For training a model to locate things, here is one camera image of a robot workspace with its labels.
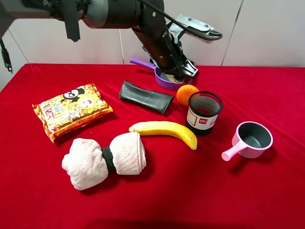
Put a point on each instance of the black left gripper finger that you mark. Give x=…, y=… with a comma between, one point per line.
x=188, y=72

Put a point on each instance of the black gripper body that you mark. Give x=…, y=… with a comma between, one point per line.
x=157, y=43

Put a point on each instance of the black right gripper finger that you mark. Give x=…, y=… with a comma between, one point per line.
x=156, y=57

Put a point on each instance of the small metal food can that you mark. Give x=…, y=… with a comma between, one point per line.
x=172, y=79

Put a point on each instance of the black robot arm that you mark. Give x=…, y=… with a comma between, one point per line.
x=145, y=17

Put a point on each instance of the purple frying pan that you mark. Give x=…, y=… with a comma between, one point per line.
x=159, y=75

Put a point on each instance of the orange fruit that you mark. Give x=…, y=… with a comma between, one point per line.
x=184, y=92

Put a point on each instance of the black mesh pen holder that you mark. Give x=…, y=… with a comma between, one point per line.
x=204, y=108

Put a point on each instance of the black leather pouch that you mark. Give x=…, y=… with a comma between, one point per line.
x=150, y=99

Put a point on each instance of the yellow banana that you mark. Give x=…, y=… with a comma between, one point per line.
x=166, y=128

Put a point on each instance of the pink saucepan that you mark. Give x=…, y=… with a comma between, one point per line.
x=250, y=140

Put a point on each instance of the orange snack bag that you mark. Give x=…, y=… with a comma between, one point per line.
x=71, y=110

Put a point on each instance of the black towel band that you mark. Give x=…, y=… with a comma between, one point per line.
x=108, y=157

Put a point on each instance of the pink rolled towel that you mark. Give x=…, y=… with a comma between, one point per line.
x=86, y=167

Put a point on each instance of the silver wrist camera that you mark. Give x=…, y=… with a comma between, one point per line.
x=195, y=28

